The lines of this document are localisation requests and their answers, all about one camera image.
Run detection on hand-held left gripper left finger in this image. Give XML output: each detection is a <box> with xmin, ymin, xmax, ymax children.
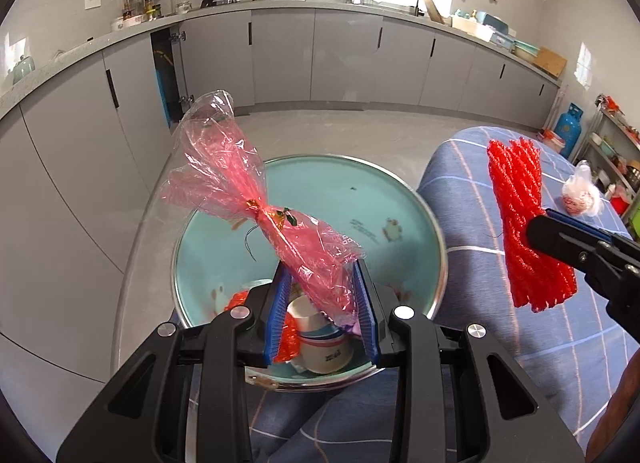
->
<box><xmin>57</xmin><ymin>270</ymin><xmax>293</xmax><ymax>463</ymax></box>

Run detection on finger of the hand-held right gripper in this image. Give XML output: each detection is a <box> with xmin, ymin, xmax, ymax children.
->
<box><xmin>527</xmin><ymin>214</ymin><xmax>608</xmax><ymax>274</ymax></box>
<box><xmin>546</xmin><ymin>209</ymin><xmax>640</xmax><ymax>254</ymax></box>

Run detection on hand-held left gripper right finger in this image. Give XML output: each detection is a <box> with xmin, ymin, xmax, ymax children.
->
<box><xmin>350</xmin><ymin>258</ymin><xmax>586</xmax><ymax>463</ymax></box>

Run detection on purple foil wrapper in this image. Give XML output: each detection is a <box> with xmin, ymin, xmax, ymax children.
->
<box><xmin>329</xmin><ymin>320</ymin><xmax>362</xmax><ymax>338</ymax></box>

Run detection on white and blue paper cup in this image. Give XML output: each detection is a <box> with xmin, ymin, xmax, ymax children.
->
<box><xmin>286</xmin><ymin>295</ymin><xmax>354</xmax><ymax>375</ymax></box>

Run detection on teal enamel basin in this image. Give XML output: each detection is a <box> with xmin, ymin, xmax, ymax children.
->
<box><xmin>171</xmin><ymin>155</ymin><xmax>447</xmax><ymax>380</ymax></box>

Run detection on pink cellophane wrapper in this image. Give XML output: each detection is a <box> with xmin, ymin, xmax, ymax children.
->
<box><xmin>160</xmin><ymin>90</ymin><xmax>367</xmax><ymax>330</ymax></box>

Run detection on person's right forearm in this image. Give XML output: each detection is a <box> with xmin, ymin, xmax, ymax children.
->
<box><xmin>585</xmin><ymin>343</ymin><xmax>640</xmax><ymax>463</ymax></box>

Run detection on clear plastic bag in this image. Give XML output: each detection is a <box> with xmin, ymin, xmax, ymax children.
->
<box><xmin>561</xmin><ymin>160</ymin><xmax>609</xmax><ymax>220</ymax></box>

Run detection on metal storage rack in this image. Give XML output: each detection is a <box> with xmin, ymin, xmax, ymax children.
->
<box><xmin>582</xmin><ymin>95</ymin><xmax>640</xmax><ymax>239</ymax></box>

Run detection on blue gas cylinder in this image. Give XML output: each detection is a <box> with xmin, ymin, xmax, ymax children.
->
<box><xmin>154</xmin><ymin>68</ymin><xmax>174</xmax><ymax>124</ymax></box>
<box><xmin>556</xmin><ymin>103</ymin><xmax>585</xmax><ymax>156</ymax></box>

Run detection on blue plaid tablecloth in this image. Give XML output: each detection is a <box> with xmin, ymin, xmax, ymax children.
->
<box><xmin>250</xmin><ymin>125</ymin><xmax>635</xmax><ymax>463</ymax></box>

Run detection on wooden cutting board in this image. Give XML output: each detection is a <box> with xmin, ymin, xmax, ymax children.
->
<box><xmin>532</xmin><ymin>47</ymin><xmax>569</xmax><ymax>79</ymax></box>

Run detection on teal plastic tray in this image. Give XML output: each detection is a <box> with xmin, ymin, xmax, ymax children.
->
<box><xmin>512</xmin><ymin>40</ymin><xmax>539</xmax><ymax>62</ymax></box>

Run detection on blue storage box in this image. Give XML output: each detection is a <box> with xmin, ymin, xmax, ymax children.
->
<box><xmin>475</xmin><ymin>10</ymin><xmax>519</xmax><ymax>52</ymax></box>

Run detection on white plastic tub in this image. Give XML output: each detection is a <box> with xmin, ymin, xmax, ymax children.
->
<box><xmin>450</xmin><ymin>15</ymin><xmax>496</xmax><ymax>42</ymax></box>

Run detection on leaning wooden board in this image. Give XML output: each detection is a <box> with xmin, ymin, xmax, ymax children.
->
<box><xmin>422</xmin><ymin>0</ymin><xmax>449</xmax><ymax>24</ymax></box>

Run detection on grey kitchen base cabinets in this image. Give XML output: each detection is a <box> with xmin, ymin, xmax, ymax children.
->
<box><xmin>0</xmin><ymin>0</ymin><xmax>563</xmax><ymax>354</ymax></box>

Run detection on green teapot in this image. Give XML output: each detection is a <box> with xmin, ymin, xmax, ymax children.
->
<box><xmin>10</xmin><ymin>55</ymin><xmax>37</xmax><ymax>84</ymax></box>

